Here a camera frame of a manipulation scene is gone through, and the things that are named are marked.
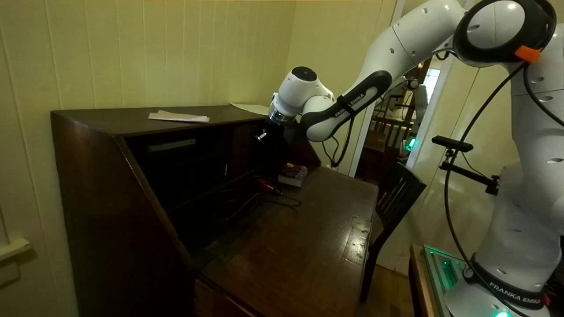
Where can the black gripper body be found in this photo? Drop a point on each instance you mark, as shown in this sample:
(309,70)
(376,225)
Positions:
(275,135)

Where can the red pen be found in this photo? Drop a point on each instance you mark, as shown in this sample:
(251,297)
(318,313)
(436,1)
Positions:
(267,186)

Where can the dark wooden secretary desk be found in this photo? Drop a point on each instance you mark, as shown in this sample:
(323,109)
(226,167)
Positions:
(168,220)

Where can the white paper sheet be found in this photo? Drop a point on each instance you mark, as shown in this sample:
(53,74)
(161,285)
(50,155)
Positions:
(253,107)

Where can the small red book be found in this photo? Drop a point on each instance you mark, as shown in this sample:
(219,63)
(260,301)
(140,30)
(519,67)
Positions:
(293,174)

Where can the white folded paper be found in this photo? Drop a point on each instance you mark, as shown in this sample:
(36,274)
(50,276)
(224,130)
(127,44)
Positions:
(179,116)

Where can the dark wooden chair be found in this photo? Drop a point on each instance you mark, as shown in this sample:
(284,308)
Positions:
(397,193)

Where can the robot mounting table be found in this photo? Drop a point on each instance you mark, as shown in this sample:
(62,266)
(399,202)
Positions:
(432,273)

